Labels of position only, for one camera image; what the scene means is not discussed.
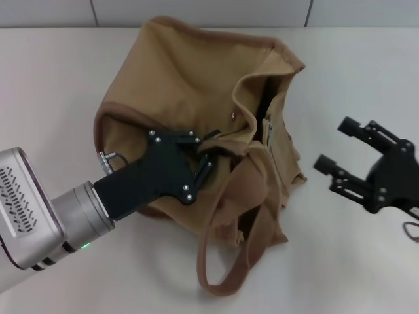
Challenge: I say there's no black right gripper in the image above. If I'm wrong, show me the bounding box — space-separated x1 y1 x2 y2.
313 116 419 215

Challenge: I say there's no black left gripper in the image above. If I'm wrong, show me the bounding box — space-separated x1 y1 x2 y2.
93 130 221 220

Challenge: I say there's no khaki canvas food bag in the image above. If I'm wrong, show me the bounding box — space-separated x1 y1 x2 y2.
93 15 308 290

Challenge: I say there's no right gripper connector cable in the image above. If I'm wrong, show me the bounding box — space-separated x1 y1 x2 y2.
401 205 419 243

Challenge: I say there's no gripper connector cable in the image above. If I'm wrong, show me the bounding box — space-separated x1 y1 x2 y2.
401 205 419 243
98 150 131 173

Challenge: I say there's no left gripper connector cable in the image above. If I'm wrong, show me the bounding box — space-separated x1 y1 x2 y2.
98 150 131 173

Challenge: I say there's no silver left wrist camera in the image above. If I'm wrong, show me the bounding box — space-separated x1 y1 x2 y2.
0 147 65 270

